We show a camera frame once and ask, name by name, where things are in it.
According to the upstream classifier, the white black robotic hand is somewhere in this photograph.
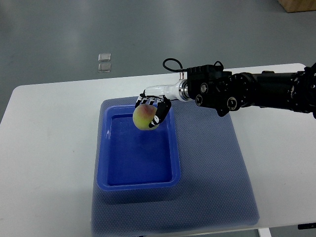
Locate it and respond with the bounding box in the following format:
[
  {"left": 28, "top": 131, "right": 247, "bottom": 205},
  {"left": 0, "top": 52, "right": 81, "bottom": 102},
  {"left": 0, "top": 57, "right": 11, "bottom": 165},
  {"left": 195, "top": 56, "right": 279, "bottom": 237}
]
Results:
[{"left": 135, "top": 79, "right": 191, "bottom": 128}]

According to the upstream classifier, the yellow pink peach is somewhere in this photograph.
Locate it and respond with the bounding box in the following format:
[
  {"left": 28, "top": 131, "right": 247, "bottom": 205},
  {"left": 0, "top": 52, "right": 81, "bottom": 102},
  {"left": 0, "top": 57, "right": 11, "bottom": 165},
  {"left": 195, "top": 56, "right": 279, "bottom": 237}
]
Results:
[{"left": 132, "top": 104, "right": 158, "bottom": 131}]

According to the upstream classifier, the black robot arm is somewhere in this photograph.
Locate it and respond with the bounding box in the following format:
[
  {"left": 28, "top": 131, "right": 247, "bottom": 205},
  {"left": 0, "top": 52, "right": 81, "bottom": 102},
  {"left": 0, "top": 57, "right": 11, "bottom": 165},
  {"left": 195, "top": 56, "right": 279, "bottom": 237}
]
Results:
[{"left": 177, "top": 61, "right": 316, "bottom": 117}]

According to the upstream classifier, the lower floor marker plate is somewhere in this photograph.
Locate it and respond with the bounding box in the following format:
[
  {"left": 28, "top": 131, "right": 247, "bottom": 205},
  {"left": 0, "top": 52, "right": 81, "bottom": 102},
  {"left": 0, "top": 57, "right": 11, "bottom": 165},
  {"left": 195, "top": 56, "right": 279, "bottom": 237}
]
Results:
[{"left": 98, "top": 62, "right": 111, "bottom": 73}]

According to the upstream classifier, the floor marker plate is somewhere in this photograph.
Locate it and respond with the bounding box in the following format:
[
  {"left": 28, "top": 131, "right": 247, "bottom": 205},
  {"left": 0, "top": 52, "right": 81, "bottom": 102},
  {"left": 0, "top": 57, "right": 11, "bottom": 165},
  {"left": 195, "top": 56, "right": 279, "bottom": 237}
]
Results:
[
  {"left": 98, "top": 53, "right": 111, "bottom": 62},
  {"left": 98, "top": 62, "right": 111, "bottom": 73}
]

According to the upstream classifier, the upper floor marker plate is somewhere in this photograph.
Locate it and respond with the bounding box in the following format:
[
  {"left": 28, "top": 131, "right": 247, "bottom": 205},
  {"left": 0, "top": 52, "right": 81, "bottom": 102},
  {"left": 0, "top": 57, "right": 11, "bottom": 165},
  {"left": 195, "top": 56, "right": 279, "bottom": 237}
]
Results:
[{"left": 98, "top": 53, "right": 111, "bottom": 62}]

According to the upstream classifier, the blue plastic tray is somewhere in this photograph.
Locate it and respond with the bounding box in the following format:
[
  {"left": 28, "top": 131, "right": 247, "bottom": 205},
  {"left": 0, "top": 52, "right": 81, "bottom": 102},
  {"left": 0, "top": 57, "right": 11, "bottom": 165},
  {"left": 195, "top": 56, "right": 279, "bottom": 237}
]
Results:
[{"left": 96, "top": 105, "right": 181, "bottom": 192}]

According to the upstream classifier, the blue textured mat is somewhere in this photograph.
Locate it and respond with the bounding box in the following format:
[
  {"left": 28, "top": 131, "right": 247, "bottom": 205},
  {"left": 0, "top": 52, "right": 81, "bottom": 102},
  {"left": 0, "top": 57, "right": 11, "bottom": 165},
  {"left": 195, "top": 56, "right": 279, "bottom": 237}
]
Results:
[{"left": 91, "top": 97, "right": 259, "bottom": 237}]

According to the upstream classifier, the cardboard box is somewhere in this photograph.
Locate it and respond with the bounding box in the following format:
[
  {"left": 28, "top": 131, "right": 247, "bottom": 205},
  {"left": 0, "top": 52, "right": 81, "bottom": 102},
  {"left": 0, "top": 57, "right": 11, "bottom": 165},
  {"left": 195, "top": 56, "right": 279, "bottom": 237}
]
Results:
[{"left": 278, "top": 0, "right": 316, "bottom": 13}]

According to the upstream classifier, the white table leg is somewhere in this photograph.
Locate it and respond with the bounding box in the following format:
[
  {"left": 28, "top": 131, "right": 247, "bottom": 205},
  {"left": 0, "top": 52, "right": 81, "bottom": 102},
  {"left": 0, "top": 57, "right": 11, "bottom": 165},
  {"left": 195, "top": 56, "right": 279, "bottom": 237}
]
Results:
[{"left": 258, "top": 228, "right": 272, "bottom": 237}]

